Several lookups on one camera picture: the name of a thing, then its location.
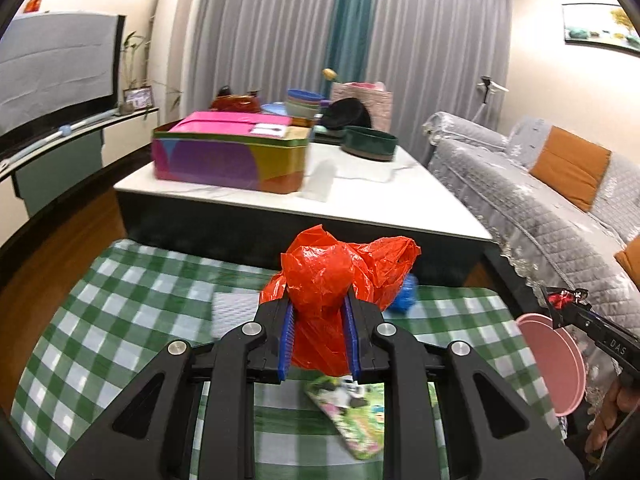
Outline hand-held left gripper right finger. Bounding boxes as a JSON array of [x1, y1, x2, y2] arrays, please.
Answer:
[[342, 294, 586, 480]]

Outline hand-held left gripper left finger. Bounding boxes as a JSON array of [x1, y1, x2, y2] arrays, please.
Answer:
[[55, 296, 296, 480]]

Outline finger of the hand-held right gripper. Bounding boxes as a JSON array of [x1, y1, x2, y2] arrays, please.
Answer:
[[549, 305, 598, 332], [546, 287, 601, 322]]

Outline small red wrapper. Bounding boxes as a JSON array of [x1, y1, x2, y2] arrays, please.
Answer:
[[546, 287, 587, 311]]

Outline orange plastic bag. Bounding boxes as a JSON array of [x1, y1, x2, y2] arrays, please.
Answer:
[[260, 224, 422, 376]]

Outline person's right hand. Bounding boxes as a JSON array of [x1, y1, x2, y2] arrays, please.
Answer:
[[584, 375, 633, 458]]

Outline white bubble wrap piece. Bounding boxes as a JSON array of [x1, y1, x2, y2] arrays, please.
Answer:
[[211, 290, 261, 338]]

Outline orange cushion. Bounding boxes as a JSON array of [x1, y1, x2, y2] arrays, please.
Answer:
[[614, 247, 640, 278], [530, 126, 612, 212]]

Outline blue plastic bag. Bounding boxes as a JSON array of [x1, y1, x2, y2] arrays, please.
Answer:
[[387, 274, 418, 313]]

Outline green snack packet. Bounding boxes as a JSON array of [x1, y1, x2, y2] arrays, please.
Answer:
[[302, 375, 388, 461]]

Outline grey quilted sofa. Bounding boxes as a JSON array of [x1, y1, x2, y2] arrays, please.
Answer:
[[422, 111, 640, 411]]

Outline white-topped coffee table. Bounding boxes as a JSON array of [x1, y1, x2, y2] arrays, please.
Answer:
[[114, 130, 493, 286]]

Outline green checked tablecloth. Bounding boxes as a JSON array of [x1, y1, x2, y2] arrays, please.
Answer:
[[10, 239, 566, 478]]

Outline colourful tin box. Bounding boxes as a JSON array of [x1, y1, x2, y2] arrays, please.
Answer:
[[151, 120, 311, 195]]

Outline green round tin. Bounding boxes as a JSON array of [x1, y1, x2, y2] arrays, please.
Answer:
[[341, 126, 398, 162]]

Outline black hat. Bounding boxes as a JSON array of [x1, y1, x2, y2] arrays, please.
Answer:
[[322, 97, 373, 131]]

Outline pink flat box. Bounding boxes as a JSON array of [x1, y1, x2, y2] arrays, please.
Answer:
[[167, 111, 293, 137]]

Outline stack of plastic bowls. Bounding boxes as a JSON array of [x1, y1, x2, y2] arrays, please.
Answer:
[[285, 88, 327, 120]]

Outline pink floral bag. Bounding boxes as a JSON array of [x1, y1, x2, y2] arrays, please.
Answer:
[[330, 81, 393, 133]]

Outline red teapot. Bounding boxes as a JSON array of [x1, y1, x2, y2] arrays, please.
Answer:
[[209, 87, 263, 113]]

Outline television cabinet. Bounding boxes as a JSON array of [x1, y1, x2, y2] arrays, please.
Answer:
[[0, 105, 161, 251]]

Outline grey curtain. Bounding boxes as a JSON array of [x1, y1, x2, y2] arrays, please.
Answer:
[[185, 0, 513, 161]]

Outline white rod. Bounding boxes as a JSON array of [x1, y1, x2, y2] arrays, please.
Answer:
[[0, 107, 121, 171]]

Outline teal curtain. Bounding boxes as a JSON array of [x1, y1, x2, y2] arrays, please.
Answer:
[[327, 0, 376, 98]]

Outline potted bamboo plant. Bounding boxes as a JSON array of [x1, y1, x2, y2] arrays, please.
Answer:
[[120, 31, 183, 111]]

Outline white standing air conditioner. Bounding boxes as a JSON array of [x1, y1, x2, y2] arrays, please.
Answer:
[[160, 0, 211, 126]]

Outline covered television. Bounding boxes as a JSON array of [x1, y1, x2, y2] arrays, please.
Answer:
[[0, 10, 126, 161]]

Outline white cable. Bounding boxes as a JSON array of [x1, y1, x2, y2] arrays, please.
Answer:
[[595, 405, 640, 467]]

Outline framed wall picture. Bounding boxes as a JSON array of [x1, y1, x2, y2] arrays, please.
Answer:
[[561, 2, 640, 56]]

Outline photo frame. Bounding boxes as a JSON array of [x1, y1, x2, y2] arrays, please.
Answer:
[[122, 86, 154, 110]]

